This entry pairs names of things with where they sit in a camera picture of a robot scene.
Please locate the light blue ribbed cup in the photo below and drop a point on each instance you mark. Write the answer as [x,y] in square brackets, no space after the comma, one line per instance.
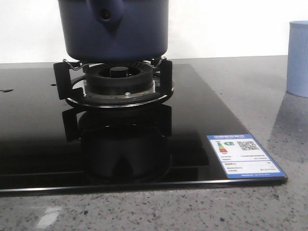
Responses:
[297,65]

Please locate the blue white energy label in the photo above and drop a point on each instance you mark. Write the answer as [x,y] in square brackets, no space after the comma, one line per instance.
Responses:
[242,157]

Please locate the black pot support grate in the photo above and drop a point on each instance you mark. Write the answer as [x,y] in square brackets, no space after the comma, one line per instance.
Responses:
[72,86]

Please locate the dark blue cooking pot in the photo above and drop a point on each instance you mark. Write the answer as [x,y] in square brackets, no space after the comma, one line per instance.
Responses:
[105,31]

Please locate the black glass stove top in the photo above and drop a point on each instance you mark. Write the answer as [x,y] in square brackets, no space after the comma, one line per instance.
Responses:
[48,147]

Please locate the black gas burner head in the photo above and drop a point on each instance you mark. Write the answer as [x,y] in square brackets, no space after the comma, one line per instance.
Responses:
[117,79]

